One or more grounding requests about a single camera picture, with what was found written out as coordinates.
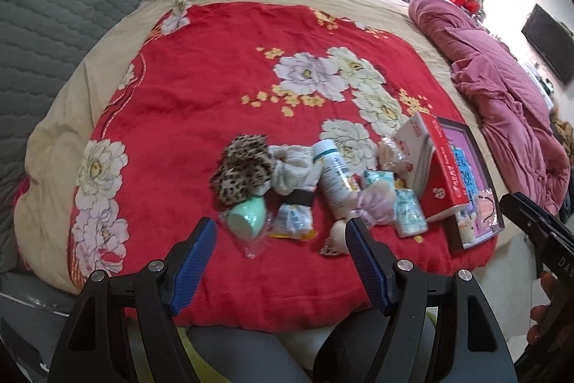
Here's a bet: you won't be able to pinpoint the white television cabinet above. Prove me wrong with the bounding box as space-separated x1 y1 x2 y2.
516 60 557 110

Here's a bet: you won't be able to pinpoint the person's grey trousers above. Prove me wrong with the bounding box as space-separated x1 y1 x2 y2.
186 311 431 383

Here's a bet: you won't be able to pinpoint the small clear packet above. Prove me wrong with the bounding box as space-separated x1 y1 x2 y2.
473 190 498 231

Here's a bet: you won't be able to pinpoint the teal tissue pack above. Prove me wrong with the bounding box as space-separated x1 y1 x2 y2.
394 188 428 238
361 170 395 193

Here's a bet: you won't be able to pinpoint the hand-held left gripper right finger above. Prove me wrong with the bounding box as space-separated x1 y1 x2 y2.
314 218 516 383

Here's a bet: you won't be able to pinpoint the leopard print scrunchie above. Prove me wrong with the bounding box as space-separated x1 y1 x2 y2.
210 135 275 211

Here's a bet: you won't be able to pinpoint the dark shallow tray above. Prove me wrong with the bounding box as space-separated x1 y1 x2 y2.
437 117 505 251

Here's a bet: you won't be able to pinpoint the black wall television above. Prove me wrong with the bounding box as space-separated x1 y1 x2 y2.
521 4 574 85

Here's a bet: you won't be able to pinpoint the person's right hand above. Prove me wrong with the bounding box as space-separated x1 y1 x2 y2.
527 271 557 344

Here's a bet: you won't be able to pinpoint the pink scrunchie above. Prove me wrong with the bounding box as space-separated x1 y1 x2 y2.
356 181 397 226

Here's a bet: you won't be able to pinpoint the pink book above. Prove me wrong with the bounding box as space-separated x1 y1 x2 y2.
442 127 500 247

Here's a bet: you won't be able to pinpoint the white scrunchie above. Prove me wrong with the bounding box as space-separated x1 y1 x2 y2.
268 144 324 197

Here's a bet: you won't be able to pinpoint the white plastic bottle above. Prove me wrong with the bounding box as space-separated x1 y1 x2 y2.
311 139 359 218

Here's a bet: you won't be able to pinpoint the red floral blanket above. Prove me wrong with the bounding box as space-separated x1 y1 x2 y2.
67 1 498 327

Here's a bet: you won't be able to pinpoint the brown clothes heap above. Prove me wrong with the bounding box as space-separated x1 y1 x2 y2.
549 107 574 150

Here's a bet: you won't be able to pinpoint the beige item in clear bag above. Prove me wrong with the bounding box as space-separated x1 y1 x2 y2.
377 136 411 175

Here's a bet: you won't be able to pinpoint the grey quilted headboard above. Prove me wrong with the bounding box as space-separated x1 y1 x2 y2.
0 0 202 271

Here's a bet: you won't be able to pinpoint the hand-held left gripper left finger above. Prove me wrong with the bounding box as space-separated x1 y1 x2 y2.
47 217 218 383

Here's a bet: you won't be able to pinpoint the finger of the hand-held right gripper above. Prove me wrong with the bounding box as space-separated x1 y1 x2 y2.
499 191 574 265

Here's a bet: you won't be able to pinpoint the yellow-green garment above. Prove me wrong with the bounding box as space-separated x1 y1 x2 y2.
177 322 211 383

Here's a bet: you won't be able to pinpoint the red cardboard box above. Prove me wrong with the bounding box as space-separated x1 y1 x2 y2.
394 111 474 222

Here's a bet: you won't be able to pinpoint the beige powder puff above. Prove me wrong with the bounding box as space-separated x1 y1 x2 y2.
320 219 348 258

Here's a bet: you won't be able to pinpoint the pink quilt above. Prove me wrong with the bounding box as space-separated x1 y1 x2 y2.
407 0 570 218

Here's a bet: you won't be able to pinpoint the white packet with black band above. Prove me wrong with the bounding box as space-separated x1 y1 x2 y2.
268 186 318 241

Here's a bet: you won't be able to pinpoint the green makeup sponge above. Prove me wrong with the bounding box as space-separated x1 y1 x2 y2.
218 193 272 260

